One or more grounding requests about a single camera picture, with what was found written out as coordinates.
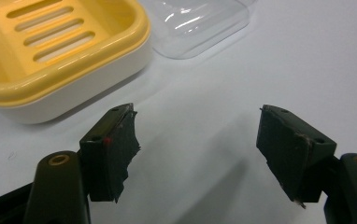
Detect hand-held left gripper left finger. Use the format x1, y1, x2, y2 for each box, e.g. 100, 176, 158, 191
79, 103, 142, 204

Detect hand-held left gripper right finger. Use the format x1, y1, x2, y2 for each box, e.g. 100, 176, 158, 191
255, 104, 337, 210

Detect yellow and white soap dish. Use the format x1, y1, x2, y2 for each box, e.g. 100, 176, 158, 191
0, 0, 153, 125

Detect clear plastic soap dish lid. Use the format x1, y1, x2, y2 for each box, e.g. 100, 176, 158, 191
138, 0, 259, 61

